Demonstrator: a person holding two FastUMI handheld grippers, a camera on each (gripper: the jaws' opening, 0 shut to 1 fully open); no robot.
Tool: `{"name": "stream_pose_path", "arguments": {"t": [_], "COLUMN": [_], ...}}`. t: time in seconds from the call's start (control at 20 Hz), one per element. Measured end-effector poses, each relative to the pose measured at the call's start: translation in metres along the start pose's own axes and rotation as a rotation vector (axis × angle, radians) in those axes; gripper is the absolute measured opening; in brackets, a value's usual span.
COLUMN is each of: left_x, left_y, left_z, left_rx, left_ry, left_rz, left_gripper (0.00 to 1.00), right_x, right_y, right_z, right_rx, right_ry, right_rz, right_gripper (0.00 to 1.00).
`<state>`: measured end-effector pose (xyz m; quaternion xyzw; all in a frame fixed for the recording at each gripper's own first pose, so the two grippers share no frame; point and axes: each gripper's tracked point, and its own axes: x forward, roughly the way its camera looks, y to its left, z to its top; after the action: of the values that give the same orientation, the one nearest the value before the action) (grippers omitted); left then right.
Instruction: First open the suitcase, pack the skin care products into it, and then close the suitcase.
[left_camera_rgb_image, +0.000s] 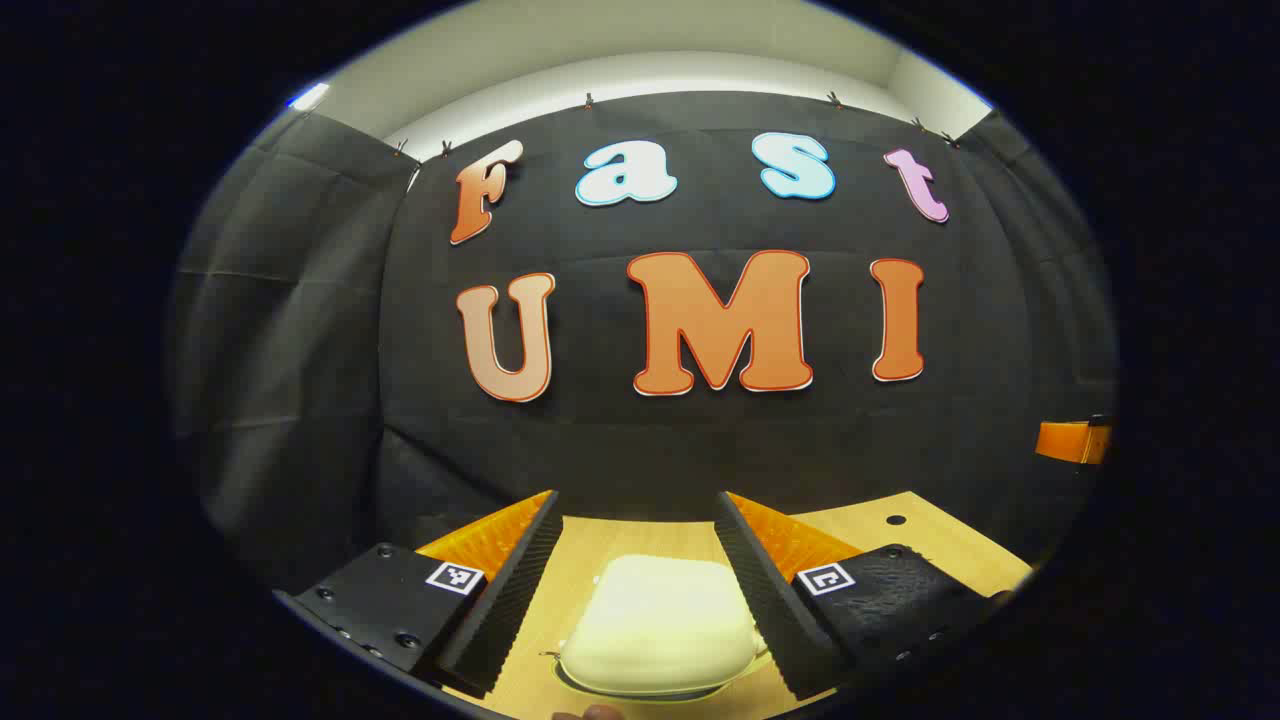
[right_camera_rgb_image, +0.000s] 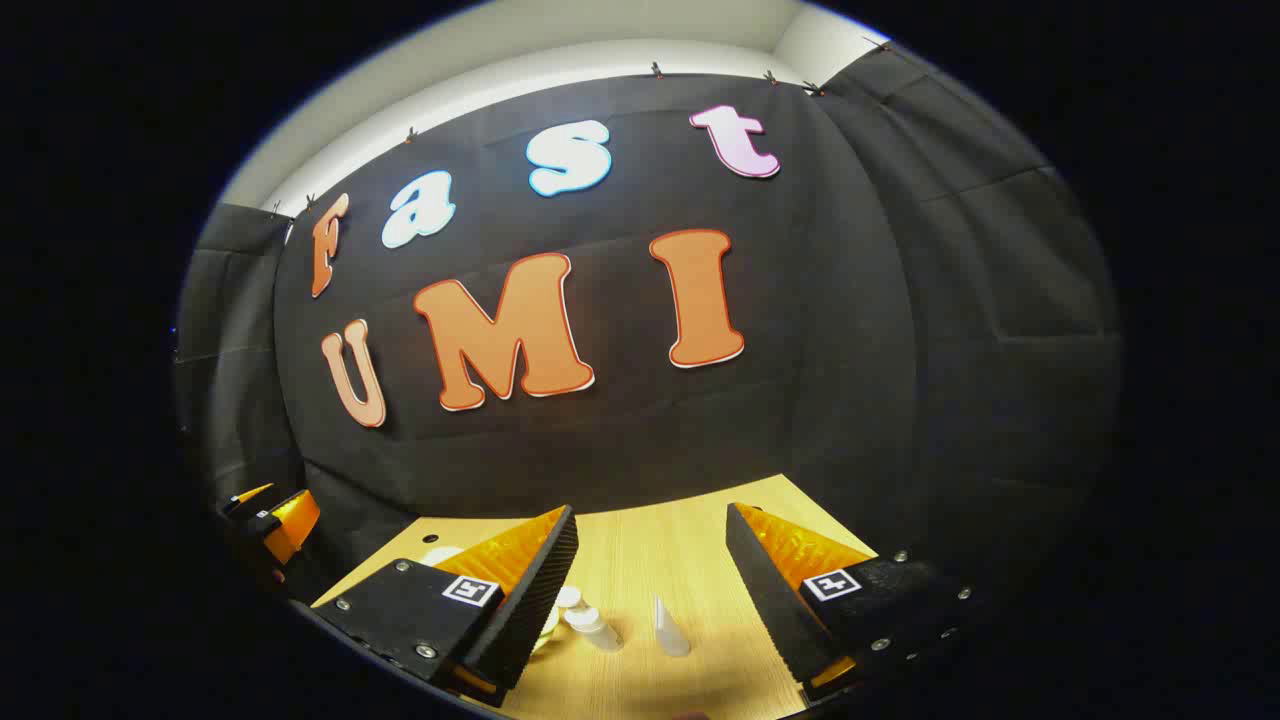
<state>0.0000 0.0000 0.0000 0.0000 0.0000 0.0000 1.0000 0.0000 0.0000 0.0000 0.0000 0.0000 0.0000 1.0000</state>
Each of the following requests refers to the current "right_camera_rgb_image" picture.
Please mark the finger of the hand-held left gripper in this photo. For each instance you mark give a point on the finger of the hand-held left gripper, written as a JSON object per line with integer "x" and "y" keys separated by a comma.
{"x": 292, "y": 522}
{"x": 245, "y": 495}

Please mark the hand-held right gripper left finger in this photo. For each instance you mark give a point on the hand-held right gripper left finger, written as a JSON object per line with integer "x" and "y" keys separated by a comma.
{"x": 535, "y": 610}

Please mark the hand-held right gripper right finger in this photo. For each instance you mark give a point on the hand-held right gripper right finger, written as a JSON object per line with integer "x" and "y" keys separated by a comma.
{"x": 770, "y": 600}

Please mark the white pump bottle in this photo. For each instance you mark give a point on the white pump bottle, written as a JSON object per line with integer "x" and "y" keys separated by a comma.
{"x": 592, "y": 628}

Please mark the white squeeze tube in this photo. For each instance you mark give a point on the white squeeze tube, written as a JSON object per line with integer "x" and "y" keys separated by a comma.
{"x": 670, "y": 628}

